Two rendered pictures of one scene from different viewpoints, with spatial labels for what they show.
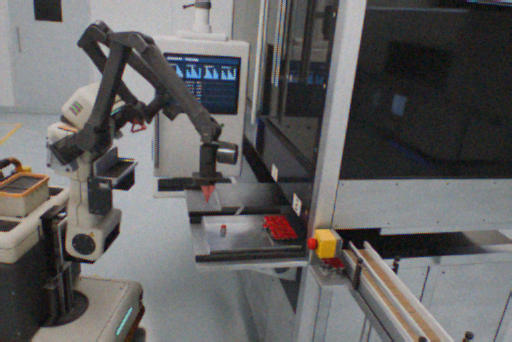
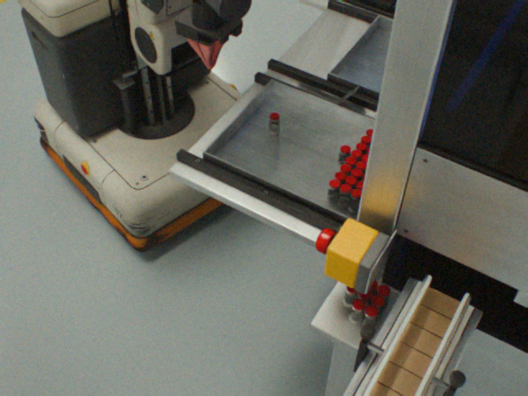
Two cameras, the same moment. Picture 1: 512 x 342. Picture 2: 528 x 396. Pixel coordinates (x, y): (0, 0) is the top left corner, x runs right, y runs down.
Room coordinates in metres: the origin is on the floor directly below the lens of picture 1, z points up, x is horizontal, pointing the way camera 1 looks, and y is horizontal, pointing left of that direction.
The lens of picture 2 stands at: (0.75, -0.59, 1.84)
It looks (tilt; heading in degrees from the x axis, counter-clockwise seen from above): 49 degrees down; 45
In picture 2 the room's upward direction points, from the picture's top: 1 degrees clockwise
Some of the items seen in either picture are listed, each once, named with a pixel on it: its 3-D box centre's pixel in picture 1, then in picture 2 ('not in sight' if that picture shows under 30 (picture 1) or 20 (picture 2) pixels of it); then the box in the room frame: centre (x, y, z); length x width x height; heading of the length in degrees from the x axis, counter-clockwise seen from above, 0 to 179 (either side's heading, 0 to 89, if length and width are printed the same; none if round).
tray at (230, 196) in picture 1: (253, 197); (422, 73); (1.82, 0.01, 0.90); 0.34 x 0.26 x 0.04; 104
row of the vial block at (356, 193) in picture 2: (281, 231); (374, 174); (1.50, -0.11, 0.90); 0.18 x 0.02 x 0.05; 15
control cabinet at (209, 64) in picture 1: (198, 106); not in sight; (2.31, 0.36, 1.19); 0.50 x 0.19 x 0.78; 104
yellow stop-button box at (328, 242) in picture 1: (326, 243); (355, 255); (1.27, -0.25, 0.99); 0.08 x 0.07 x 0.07; 104
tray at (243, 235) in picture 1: (249, 234); (312, 150); (1.46, 0.01, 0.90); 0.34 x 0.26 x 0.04; 105
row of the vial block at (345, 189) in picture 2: (276, 231); (362, 169); (1.49, -0.09, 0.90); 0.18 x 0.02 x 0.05; 15
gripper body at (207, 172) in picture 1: (207, 170); (207, 10); (1.35, 0.17, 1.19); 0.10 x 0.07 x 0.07; 104
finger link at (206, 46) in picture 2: (203, 189); (204, 43); (1.35, 0.18, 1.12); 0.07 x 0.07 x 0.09; 14
